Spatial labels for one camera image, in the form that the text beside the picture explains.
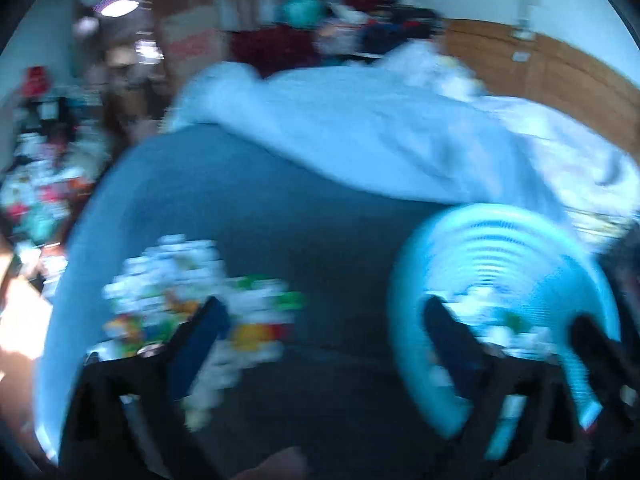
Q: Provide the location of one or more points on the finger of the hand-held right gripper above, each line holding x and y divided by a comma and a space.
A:
600, 345

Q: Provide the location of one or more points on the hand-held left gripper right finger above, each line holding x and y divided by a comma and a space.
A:
455, 355

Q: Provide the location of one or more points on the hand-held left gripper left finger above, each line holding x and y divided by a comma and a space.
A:
200, 350

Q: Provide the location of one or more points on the group of sorted caps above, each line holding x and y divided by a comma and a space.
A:
520, 330

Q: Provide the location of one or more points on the pile of mixed bottle caps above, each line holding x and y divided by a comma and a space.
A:
165, 270

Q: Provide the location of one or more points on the light blue perforated basket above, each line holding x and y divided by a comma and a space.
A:
500, 240

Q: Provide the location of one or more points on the blue bed sheet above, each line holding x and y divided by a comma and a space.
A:
300, 220

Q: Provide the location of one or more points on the white duvet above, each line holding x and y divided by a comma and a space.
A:
565, 145

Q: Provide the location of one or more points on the heap of colourful bags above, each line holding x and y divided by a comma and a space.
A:
45, 185

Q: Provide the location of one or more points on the light blue duvet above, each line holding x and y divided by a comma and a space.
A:
350, 125

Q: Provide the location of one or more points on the wooden headboard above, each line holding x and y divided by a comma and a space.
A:
550, 70

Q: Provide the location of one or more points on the cardboard box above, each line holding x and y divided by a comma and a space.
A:
192, 40

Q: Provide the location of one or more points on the dark red cloth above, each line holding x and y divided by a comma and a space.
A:
275, 47

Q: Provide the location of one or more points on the heap of clothes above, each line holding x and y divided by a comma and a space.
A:
390, 30

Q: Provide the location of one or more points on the ceiling lamp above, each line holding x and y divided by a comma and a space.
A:
117, 6

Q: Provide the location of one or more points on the teal plastic bag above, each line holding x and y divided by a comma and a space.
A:
300, 10

